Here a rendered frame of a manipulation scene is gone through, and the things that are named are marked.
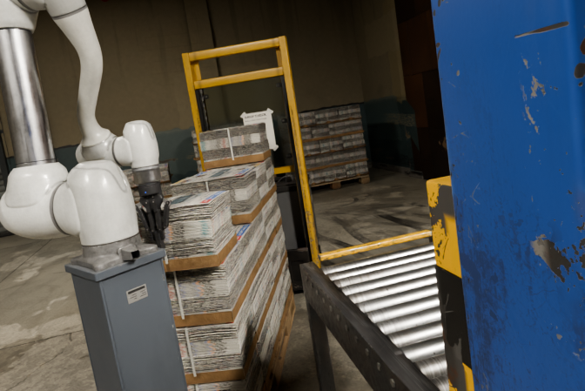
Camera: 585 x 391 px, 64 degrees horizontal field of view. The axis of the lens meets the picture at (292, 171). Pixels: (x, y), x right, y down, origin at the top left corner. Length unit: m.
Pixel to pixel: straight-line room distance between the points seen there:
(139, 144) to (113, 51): 7.34
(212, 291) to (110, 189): 0.63
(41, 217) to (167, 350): 0.51
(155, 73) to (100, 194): 7.54
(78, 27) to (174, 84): 7.33
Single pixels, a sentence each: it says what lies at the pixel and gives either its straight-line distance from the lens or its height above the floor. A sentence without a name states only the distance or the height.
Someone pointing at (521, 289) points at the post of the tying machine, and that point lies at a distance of 0.20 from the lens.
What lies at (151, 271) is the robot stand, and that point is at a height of 0.95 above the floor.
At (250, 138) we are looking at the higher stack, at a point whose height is 1.21.
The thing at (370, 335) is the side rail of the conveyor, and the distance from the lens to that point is 1.13.
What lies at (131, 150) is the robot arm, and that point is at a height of 1.28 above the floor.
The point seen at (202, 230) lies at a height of 0.97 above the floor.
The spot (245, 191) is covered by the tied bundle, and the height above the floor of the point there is 0.99.
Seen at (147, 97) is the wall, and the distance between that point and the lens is 8.77.
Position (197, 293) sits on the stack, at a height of 0.73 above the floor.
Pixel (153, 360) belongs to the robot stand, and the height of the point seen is 0.71.
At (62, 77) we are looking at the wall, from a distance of 9.00.
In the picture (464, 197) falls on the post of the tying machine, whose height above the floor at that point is 1.28.
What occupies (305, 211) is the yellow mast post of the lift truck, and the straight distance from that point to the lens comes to 3.36.
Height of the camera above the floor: 1.32
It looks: 7 degrees down
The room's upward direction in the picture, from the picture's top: 9 degrees counter-clockwise
